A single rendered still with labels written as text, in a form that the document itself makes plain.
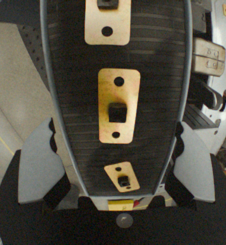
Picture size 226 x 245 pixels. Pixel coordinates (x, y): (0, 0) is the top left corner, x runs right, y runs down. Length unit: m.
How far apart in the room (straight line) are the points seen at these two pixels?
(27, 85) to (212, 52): 1.63
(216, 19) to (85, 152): 0.42
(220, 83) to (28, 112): 1.81
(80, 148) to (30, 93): 1.51
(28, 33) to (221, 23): 0.75
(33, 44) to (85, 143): 0.60
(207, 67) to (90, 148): 0.24
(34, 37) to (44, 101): 1.02
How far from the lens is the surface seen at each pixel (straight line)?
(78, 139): 0.16
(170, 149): 0.18
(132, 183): 0.23
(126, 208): 0.34
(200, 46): 0.25
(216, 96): 0.26
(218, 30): 0.40
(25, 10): 0.38
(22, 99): 1.76
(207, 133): 0.29
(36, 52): 0.68
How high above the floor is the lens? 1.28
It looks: 59 degrees down
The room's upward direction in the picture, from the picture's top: 179 degrees counter-clockwise
